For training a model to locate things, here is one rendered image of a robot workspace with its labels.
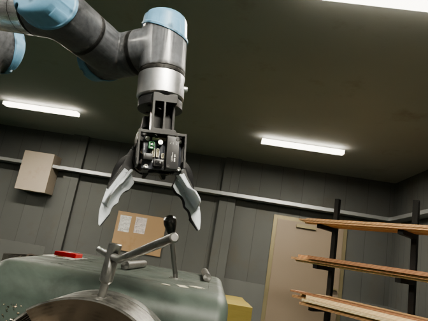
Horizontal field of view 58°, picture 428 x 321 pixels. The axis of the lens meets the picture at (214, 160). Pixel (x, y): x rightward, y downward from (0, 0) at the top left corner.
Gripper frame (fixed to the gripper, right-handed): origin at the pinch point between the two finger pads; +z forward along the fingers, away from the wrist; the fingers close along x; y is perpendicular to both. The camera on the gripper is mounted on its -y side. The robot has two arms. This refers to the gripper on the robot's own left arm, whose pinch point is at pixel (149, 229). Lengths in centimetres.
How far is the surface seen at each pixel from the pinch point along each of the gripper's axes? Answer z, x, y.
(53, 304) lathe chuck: 11.5, -12.9, -5.0
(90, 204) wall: -71, -19, -715
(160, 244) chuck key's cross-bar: 2.2, -0.4, 13.0
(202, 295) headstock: 11.7, 13.6, -16.6
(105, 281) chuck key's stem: 8.2, -5.7, -6.4
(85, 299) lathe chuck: 10.6, -8.4, -3.7
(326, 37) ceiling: -162, 153, -179
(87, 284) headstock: 10.1, -8.3, -21.5
